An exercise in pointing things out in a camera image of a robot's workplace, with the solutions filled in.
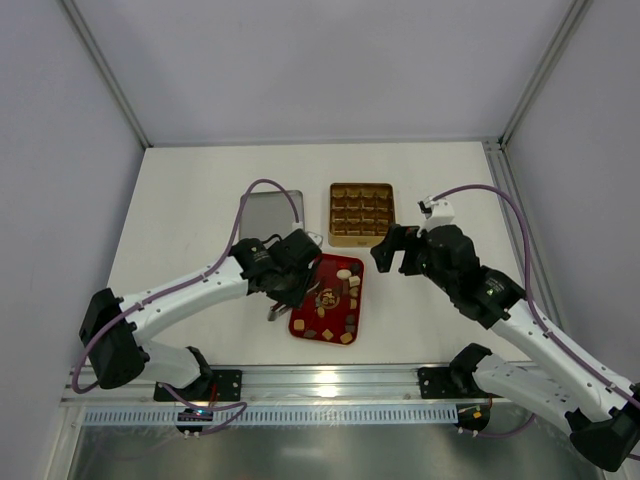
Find metal tongs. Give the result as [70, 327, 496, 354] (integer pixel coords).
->
[267, 280, 321, 322]

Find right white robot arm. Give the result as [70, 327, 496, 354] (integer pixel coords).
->
[371, 225, 639, 472]

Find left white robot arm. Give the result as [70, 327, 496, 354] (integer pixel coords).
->
[79, 229, 323, 401]

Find gold chocolate box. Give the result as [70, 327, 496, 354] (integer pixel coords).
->
[328, 183, 396, 248]

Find white oval chocolate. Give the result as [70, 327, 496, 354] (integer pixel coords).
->
[336, 269, 352, 280]

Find red tray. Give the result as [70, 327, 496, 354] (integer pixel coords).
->
[288, 253, 365, 346]

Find silver tin lid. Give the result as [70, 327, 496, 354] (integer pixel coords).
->
[238, 190, 305, 240]

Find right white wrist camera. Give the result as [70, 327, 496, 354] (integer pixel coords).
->
[418, 197, 455, 232]

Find aluminium front rail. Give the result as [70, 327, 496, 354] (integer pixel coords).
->
[60, 364, 497, 430]

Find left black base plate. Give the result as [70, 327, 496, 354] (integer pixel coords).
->
[175, 369, 243, 402]

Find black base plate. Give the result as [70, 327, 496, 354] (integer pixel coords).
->
[417, 366, 458, 400]
[175, 369, 243, 402]

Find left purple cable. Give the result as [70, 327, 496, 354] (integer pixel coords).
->
[72, 179, 305, 396]

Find purple cable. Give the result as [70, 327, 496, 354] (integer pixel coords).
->
[432, 184, 640, 396]
[72, 179, 305, 396]

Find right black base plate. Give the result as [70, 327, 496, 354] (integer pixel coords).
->
[417, 366, 458, 400]

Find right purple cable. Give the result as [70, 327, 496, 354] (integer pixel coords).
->
[432, 184, 640, 396]

